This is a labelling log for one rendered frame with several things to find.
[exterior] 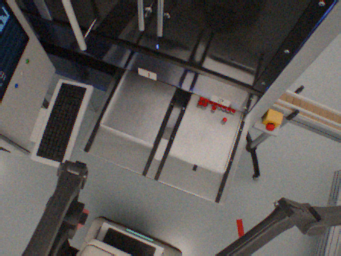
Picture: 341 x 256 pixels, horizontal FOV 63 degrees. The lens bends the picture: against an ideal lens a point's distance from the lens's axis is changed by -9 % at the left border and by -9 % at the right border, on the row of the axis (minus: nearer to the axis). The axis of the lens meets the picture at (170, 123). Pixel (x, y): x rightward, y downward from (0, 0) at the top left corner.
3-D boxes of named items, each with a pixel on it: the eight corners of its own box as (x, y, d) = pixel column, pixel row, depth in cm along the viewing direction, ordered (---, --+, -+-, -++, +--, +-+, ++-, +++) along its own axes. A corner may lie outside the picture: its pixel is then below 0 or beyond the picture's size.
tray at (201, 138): (194, 88, 147) (195, 84, 144) (244, 107, 146) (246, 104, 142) (169, 152, 137) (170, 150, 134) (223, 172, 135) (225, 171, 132)
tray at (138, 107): (129, 65, 150) (129, 61, 146) (179, 82, 148) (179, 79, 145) (100, 126, 139) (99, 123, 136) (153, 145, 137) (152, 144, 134)
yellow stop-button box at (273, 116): (264, 110, 137) (269, 104, 131) (278, 115, 137) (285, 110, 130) (260, 124, 135) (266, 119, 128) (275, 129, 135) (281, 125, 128)
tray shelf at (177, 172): (121, 63, 152) (120, 62, 150) (252, 112, 147) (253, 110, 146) (79, 150, 137) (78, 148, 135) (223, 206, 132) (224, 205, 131)
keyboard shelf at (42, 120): (47, 77, 156) (46, 75, 154) (94, 88, 156) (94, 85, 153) (17, 155, 142) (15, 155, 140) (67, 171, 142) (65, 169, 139)
